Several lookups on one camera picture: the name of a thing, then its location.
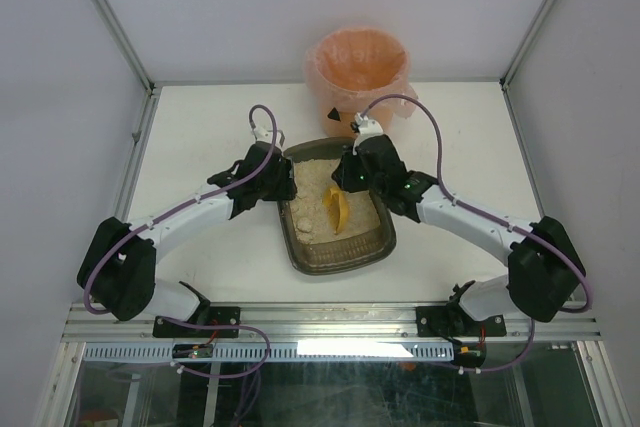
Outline translucent pink bin liner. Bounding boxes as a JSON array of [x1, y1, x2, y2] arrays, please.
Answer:
[[304, 26, 417, 113]]

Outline cat litter granules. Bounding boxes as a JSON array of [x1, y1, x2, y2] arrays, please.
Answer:
[[289, 159, 381, 245]]

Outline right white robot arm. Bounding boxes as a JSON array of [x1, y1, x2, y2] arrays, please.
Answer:
[[332, 134, 586, 323]]

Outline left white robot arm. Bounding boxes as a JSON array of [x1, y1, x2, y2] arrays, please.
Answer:
[[77, 141, 296, 324]]

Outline dark grey litter box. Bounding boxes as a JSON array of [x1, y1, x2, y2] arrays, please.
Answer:
[[278, 137, 396, 275]]

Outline yellow plastic litter scoop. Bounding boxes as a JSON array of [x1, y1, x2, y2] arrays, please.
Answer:
[[322, 186, 350, 235]]

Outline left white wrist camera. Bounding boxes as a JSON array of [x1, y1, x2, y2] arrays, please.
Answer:
[[252, 125, 285, 148]]

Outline white slotted cable duct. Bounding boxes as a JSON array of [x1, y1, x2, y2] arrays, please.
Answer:
[[84, 339, 454, 363]]

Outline aluminium mounting rail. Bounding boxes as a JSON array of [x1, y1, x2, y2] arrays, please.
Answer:
[[62, 302, 602, 343]]

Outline orange trash bin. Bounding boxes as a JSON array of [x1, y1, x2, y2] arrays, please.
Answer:
[[319, 31, 409, 145]]

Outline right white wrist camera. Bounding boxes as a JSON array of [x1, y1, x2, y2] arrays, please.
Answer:
[[350, 113, 384, 136]]

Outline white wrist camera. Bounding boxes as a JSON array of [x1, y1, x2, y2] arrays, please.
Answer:
[[252, 125, 285, 148], [350, 113, 384, 136]]

